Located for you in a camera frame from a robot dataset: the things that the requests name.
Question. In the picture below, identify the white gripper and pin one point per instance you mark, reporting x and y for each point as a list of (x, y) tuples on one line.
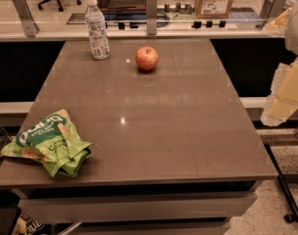
[(296, 29)]

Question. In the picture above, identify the green rice chip bag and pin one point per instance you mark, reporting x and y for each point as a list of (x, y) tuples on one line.
[(52, 142)]

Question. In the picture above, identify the cardboard box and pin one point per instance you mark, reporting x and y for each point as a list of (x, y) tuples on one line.
[(212, 9)]

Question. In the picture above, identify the red apple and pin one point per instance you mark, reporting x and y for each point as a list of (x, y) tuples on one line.
[(146, 58)]

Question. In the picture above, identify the clear plastic water bottle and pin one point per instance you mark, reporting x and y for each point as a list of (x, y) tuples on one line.
[(97, 31)]

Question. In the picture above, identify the grey table drawer unit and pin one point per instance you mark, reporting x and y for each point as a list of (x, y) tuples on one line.
[(164, 209)]

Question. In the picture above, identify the glass barrier panel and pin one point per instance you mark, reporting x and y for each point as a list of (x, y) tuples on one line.
[(128, 18)]

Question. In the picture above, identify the middle metal glass bracket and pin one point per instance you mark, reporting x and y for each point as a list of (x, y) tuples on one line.
[(151, 17)]

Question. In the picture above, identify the black floor rail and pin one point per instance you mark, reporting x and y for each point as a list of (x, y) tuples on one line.
[(293, 216)]

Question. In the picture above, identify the left metal glass bracket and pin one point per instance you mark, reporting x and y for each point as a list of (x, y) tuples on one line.
[(29, 25)]

